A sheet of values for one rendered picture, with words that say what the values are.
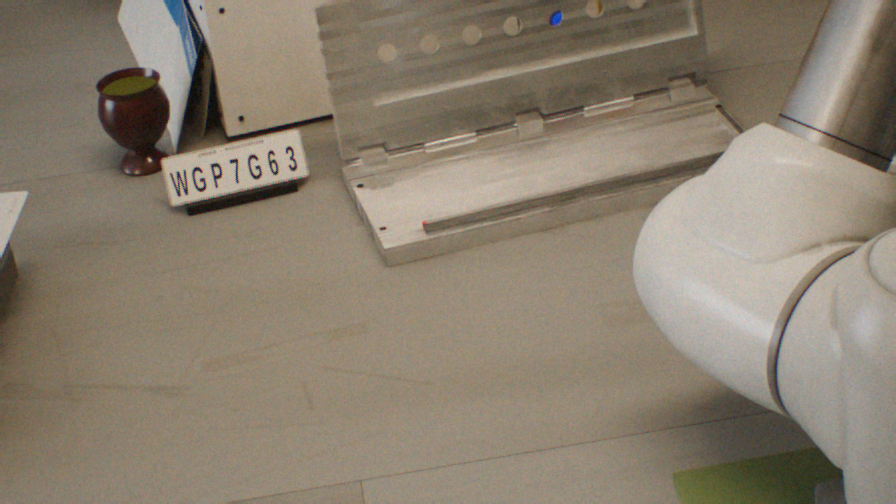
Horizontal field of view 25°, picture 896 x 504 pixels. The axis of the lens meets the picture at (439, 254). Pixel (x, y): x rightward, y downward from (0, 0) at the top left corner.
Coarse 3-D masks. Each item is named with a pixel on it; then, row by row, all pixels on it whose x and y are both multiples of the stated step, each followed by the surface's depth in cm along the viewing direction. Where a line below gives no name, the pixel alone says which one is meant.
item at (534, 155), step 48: (672, 96) 234; (480, 144) 230; (528, 144) 229; (576, 144) 228; (624, 144) 227; (672, 144) 225; (720, 144) 224; (384, 192) 223; (432, 192) 222; (480, 192) 221; (528, 192) 219; (624, 192) 217; (384, 240) 213; (432, 240) 213; (480, 240) 214
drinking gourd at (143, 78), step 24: (120, 72) 237; (144, 72) 237; (120, 96) 231; (144, 96) 232; (120, 120) 232; (144, 120) 233; (168, 120) 236; (120, 144) 236; (144, 144) 235; (120, 168) 239; (144, 168) 237
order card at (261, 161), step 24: (240, 144) 228; (264, 144) 229; (288, 144) 229; (168, 168) 227; (192, 168) 227; (216, 168) 228; (240, 168) 229; (264, 168) 229; (288, 168) 230; (168, 192) 227; (192, 192) 228; (216, 192) 228
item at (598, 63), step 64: (384, 0) 223; (448, 0) 226; (512, 0) 227; (576, 0) 229; (384, 64) 226; (448, 64) 227; (512, 64) 229; (576, 64) 230; (640, 64) 231; (704, 64) 233; (384, 128) 226; (448, 128) 228
